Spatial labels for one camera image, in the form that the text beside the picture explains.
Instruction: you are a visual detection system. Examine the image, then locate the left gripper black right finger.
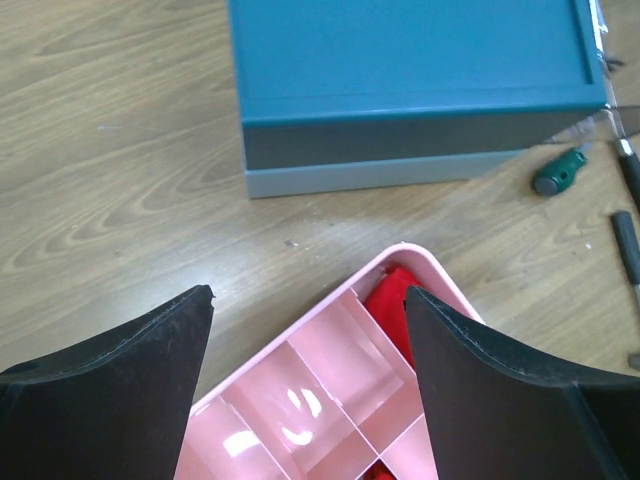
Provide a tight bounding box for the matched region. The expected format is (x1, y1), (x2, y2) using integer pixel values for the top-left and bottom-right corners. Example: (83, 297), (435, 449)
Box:
(405, 286), (639, 479)

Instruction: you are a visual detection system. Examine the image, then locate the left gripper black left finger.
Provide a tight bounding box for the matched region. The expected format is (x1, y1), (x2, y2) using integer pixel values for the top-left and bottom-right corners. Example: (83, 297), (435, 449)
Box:
(1, 285), (214, 479)

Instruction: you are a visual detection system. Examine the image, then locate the stubby green screwdriver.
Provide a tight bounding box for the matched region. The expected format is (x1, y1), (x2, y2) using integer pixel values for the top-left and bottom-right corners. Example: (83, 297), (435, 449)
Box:
(531, 149), (587, 197)

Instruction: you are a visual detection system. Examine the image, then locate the teal drawer box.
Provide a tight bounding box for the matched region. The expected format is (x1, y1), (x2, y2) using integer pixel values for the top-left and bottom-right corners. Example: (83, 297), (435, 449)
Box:
(228, 1), (639, 198)

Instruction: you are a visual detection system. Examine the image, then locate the red sock bottom middle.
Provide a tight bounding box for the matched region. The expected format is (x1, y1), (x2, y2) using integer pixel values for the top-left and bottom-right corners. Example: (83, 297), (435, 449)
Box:
(362, 461), (396, 480)

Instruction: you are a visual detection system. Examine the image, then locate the red sock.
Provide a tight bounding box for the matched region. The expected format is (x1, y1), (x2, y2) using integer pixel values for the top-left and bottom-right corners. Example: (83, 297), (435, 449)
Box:
(362, 461), (396, 480)
(364, 266), (421, 369)

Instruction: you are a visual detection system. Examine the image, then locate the red sock top right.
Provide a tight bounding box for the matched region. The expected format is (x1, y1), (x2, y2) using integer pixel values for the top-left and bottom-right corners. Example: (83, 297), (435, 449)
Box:
(364, 266), (421, 369)

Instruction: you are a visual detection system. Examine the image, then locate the pink divided tray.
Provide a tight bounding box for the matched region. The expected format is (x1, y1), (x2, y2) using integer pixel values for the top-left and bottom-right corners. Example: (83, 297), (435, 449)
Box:
(175, 243), (476, 479)

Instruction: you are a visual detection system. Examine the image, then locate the claw hammer grey handle lower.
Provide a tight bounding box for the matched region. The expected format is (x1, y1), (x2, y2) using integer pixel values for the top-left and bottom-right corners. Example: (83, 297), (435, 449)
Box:
(609, 210), (639, 300)

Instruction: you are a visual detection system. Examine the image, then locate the claw hammer black handle upright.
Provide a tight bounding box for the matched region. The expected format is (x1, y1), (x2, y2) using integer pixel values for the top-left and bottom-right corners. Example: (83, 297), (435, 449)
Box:
(615, 138), (640, 211)

